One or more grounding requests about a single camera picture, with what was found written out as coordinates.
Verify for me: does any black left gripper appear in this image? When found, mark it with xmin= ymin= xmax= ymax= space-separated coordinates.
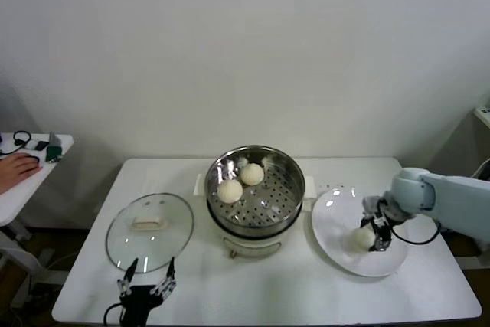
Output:
xmin=116 ymin=256 xmax=178 ymax=327

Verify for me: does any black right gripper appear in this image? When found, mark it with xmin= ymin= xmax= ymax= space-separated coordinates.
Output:
xmin=358 ymin=204 xmax=396 ymax=253

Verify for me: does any white steamed baozi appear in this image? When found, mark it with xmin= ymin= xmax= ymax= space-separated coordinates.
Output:
xmin=239 ymin=162 xmax=265 ymax=186
xmin=348 ymin=228 xmax=378 ymax=254
xmin=217 ymin=179 xmax=244 ymax=204

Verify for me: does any glass lid with white handle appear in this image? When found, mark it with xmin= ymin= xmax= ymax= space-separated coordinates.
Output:
xmin=105 ymin=192 xmax=195 ymax=275

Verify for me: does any stainless steel steamer basket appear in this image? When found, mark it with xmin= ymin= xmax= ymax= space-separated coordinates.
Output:
xmin=194 ymin=145 xmax=318 ymax=237

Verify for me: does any bystander bare hand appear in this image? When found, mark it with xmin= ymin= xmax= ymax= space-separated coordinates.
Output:
xmin=0 ymin=152 xmax=44 ymax=195

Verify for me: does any white round plate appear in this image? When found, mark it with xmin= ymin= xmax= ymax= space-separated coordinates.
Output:
xmin=310 ymin=188 xmax=409 ymax=277

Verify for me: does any white power strip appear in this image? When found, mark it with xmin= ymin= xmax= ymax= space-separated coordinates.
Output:
xmin=315 ymin=181 xmax=348 ymax=191

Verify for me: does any white side table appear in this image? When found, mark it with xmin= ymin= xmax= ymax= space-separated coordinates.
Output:
xmin=0 ymin=133 xmax=75 ymax=309

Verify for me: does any green handheld device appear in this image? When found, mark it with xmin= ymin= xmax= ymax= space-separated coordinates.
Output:
xmin=44 ymin=132 xmax=65 ymax=164

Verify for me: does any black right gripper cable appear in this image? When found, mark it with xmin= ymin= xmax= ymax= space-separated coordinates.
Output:
xmin=388 ymin=219 xmax=441 ymax=246

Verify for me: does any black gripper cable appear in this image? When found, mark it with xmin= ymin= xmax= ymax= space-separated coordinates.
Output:
xmin=388 ymin=219 xmax=441 ymax=246
xmin=103 ymin=302 xmax=126 ymax=327

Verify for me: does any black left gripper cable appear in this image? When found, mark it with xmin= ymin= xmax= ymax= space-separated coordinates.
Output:
xmin=103 ymin=302 xmax=126 ymax=327

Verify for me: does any white floor cable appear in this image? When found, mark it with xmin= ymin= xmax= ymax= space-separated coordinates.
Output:
xmin=45 ymin=250 xmax=83 ymax=271

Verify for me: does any white hanging cable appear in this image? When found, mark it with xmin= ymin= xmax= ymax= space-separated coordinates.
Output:
xmin=472 ymin=159 xmax=490 ymax=181

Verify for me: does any black looped cable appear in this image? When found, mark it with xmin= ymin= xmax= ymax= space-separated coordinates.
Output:
xmin=12 ymin=130 xmax=32 ymax=149

